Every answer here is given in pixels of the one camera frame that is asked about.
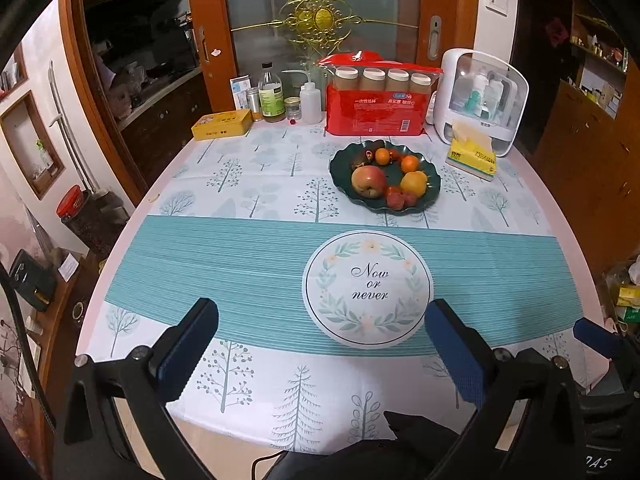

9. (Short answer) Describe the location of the white blue medicine box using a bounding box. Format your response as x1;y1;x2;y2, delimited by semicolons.
230;75;252;110

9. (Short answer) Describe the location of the black cable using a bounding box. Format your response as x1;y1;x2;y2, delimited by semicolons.
0;261;58;434

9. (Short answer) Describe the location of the white squeeze bottle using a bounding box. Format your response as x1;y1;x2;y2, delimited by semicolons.
299;81;323;125

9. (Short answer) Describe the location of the red apple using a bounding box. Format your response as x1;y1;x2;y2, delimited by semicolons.
350;165;387;200

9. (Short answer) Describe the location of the dark red lychee fruit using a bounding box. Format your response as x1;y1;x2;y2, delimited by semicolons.
402;191;419;207

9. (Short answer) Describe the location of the dark overripe banana with sticker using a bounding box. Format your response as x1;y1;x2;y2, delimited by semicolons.
348;140;386;170

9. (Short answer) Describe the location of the glass bottle green label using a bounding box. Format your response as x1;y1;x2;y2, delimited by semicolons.
258;62;285;122

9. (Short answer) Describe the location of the red paper cup package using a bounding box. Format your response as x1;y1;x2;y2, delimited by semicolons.
318;51;444;136

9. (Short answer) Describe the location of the red lidded dark jar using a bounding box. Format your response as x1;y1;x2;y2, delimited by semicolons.
55;184;128;259

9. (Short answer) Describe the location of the yellow tin box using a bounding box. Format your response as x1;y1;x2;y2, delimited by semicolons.
191;110;253;141

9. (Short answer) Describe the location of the silver metal can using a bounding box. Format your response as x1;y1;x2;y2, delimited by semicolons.
246;87;262;122

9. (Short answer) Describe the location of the dark green wavy fruit plate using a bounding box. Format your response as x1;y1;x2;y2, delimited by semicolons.
329;140;442;216

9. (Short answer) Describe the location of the orange tangerine on plate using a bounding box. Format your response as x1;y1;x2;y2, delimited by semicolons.
400;155;420;174

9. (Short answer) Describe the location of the patterned teal white tablecloth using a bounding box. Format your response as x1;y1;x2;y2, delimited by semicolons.
78;124;608;453

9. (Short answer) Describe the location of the yellow tissue pack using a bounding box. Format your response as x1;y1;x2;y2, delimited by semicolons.
446;122;497;181

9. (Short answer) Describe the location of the large orange tangerine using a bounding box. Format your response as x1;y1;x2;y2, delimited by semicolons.
374;148;392;166

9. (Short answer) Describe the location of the wooden glass door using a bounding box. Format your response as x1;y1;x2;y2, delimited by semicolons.
190;0;478;112

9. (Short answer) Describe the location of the small glass jar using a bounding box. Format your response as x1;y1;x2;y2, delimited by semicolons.
284;96;302;122

